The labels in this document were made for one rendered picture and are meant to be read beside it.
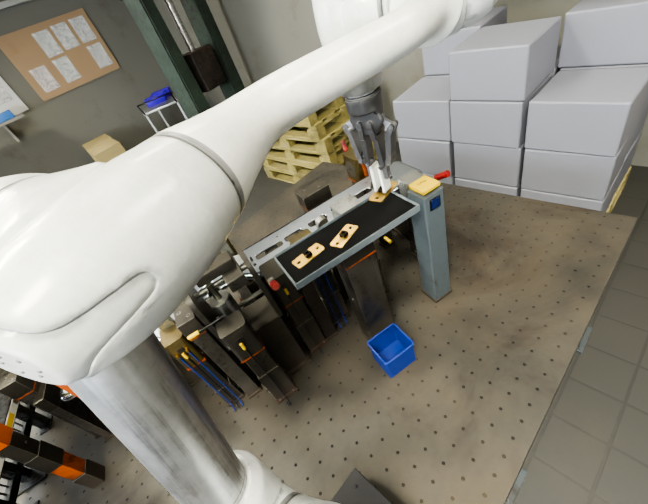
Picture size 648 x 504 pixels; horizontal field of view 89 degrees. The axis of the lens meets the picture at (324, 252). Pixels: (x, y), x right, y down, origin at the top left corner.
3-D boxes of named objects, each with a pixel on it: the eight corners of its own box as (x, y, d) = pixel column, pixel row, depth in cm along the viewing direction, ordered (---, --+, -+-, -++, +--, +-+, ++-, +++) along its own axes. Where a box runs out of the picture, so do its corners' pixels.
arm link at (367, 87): (348, 53, 67) (355, 83, 71) (322, 71, 63) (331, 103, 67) (387, 47, 62) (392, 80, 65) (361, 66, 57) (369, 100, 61)
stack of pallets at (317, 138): (386, 153, 348) (371, 69, 295) (338, 196, 316) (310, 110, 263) (310, 143, 428) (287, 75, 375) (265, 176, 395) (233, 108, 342)
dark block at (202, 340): (255, 374, 115) (189, 300, 89) (262, 390, 110) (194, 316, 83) (243, 383, 114) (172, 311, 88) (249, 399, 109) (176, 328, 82)
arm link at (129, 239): (190, 105, 23) (85, 132, 30) (-85, 327, 12) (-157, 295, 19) (270, 237, 32) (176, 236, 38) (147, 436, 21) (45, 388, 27)
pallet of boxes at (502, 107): (625, 184, 220) (700, -31, 147) (586, 257, 189) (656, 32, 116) (455, 162, 299) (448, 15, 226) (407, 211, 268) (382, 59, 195)
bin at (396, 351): (397, 337, 109) (393, 322, 104) (418, 358, 102) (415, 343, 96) (371, 357, 107) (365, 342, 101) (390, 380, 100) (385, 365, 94)
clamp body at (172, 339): (239, 378, 117) (179, 317, 93) (249, 403, 109) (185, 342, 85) (223, 390, 115) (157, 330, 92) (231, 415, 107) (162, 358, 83)
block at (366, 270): (383, 317, 117) (354, 219, 88) (398, 332, 111) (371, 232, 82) (361, 333, 115) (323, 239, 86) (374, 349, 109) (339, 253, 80)
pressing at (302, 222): (391, 158, 138) (390, 155, 137) (429, 174, 121) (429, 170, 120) (67, 351, 110) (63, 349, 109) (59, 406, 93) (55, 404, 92)
